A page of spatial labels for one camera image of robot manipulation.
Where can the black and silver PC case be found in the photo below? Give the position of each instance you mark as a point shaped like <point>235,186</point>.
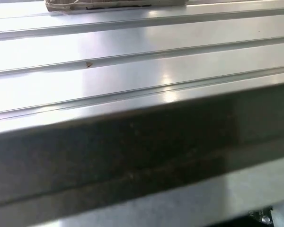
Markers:
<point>132,146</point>

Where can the brown base plate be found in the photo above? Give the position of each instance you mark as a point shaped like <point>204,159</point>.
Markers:
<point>113,4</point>

